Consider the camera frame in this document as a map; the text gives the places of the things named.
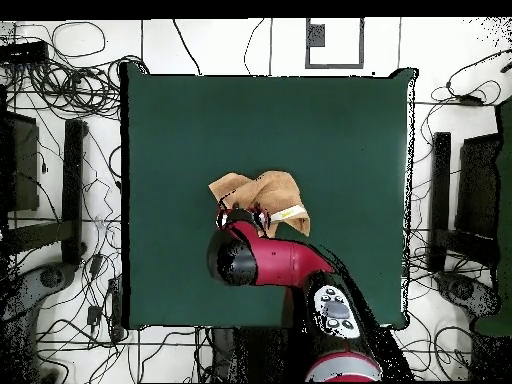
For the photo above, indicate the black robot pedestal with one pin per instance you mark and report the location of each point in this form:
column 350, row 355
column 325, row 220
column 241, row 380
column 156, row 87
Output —
column 256, row 356

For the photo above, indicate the grey square floor frame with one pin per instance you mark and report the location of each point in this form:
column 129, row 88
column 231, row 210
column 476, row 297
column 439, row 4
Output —
column 362, row 44

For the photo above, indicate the flat black box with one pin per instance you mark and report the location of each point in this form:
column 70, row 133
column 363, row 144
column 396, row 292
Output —
column 24, row 52

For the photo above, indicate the black upright stand bar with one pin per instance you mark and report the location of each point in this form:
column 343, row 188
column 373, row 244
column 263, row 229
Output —
column 440, row 192
column 72, row 180

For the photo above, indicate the large black case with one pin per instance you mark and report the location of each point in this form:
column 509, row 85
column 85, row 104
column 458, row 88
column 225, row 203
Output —
column 478, row 184
column 22, row 160

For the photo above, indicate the grey office chair base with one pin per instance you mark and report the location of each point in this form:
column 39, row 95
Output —
column 28, row 288
column 466, row 292

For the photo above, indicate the dark green table cloth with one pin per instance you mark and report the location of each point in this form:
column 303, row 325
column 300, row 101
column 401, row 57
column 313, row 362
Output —
column 280, row 128

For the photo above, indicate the black power strip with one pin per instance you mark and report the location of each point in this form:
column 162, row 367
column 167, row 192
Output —
column 116, row 312

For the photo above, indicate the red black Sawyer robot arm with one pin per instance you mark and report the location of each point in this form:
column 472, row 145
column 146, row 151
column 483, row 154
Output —
column 280, row 260

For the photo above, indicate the tan terry towel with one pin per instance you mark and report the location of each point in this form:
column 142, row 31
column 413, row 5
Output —
column 272, row 188

